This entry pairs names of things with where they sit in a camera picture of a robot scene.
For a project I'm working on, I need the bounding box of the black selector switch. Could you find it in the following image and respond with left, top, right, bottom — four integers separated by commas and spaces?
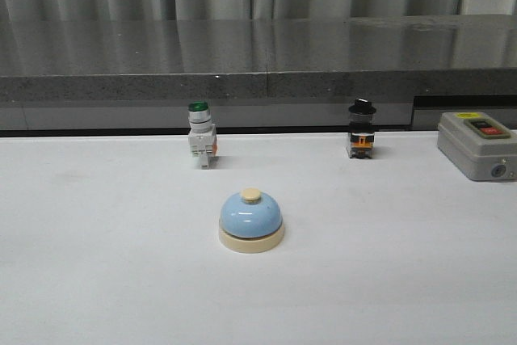
347, 99, 376, 159

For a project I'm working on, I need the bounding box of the green pushbutton switch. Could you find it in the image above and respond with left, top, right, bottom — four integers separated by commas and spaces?
188, 101, 217, 169

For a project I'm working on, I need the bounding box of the grey stone counter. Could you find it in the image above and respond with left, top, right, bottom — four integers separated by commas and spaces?
1, 15, 516, 133

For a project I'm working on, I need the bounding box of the grey power switch box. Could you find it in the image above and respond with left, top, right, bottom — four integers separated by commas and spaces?
437, 111, 516, 182

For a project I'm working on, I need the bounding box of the blue and cream desk bell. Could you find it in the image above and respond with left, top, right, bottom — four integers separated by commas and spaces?
219, 187, 285, 254

